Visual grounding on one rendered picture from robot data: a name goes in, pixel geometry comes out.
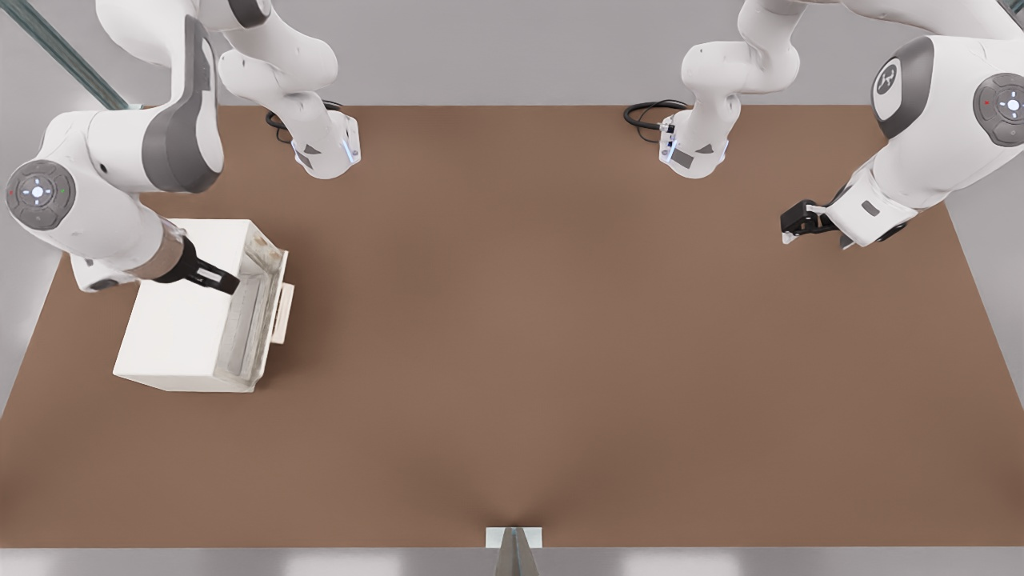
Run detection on oven door with pale handle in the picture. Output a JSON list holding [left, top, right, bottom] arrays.
[[213, 232, 296, 394]]

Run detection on white oven body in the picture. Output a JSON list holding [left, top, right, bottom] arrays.
[[113, 218, 266, 394]]

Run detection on black cable loop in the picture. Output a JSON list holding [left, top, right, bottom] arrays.
[[622, 99, 691, 146], [265, 100, 346, 146]]

